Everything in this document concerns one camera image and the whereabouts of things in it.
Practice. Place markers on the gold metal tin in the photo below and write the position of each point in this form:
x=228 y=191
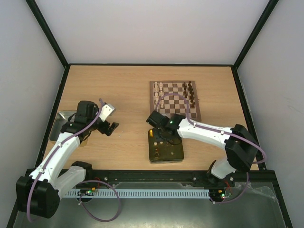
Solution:
x=168 y=153

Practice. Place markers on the white chess piece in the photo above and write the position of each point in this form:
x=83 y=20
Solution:
x=162 y=103

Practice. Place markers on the white slotted cable duct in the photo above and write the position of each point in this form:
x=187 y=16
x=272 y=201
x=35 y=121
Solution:
x=139 y=194

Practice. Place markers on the metal base plate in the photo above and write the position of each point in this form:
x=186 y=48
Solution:
x=257 y=208

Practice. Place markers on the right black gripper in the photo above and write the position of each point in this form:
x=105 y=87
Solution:
x=160 y=131

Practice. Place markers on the silver metal tray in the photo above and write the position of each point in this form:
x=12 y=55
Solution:
x=60 y=119

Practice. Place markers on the dark chess pieces on board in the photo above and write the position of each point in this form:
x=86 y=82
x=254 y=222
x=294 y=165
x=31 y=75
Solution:
x=188 y=92

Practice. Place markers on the dark chess pieces in tin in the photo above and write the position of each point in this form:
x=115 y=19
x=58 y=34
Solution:
x=156 y=153

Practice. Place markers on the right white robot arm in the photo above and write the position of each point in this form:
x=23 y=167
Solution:
x=237 y=142

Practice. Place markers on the wooden chess board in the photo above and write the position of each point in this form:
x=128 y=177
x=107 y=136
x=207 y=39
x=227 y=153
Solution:
x=174 y=100

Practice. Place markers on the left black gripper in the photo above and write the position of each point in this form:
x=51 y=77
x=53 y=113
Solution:
x=103 y=129

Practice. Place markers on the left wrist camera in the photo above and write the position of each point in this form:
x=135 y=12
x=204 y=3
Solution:
x=106 y=111

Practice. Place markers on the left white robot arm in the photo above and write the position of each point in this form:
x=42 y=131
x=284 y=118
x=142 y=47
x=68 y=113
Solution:
x=40 y=193

